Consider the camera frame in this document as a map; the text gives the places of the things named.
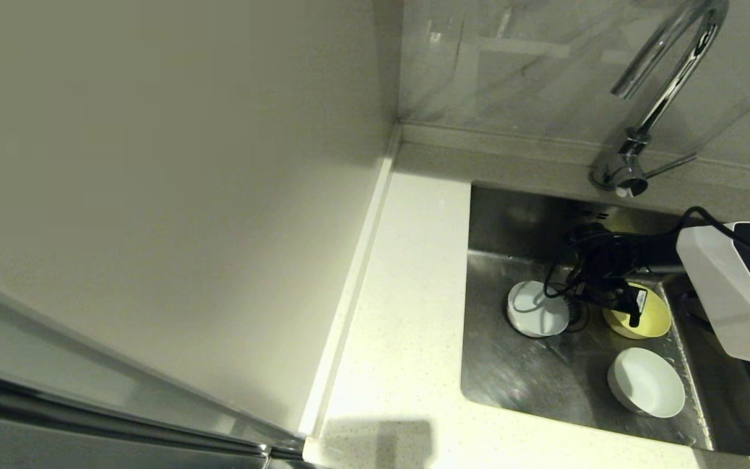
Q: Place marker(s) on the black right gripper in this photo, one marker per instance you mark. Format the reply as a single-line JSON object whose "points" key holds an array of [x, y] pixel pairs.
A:
{"points": [[606, 260]]}

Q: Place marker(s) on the yellow bowl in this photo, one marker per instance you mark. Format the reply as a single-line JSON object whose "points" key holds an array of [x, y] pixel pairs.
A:
{"points": [[655, 322]]}

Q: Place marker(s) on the white ceramic bowl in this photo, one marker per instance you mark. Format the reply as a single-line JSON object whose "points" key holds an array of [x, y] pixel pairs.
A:
{"points": [[531, 319], [648, 383]]}

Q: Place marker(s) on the stainless steel sink basin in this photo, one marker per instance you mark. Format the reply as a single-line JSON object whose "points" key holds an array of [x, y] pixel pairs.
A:
{"points": [[544, 384]]}

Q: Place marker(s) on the round metal drain strainer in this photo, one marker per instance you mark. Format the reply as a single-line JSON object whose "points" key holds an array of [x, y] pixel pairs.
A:
{"points": [[575, 316]]}

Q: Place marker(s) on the chrome gooseneck faucet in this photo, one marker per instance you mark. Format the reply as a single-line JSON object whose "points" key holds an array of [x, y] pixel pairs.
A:
{"points": [[674, 78]]}

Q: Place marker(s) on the white edge trim strip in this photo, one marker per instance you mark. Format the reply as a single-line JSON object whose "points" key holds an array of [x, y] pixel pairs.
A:
{"points": [[349, 293]]}

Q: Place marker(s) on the white appliance side panel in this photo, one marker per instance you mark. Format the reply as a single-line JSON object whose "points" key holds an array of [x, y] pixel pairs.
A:
{"points": [[153, 163]]}

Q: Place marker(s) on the grey steel appliance door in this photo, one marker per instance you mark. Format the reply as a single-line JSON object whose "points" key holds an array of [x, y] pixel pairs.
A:
{"points": [[23, 443]]}

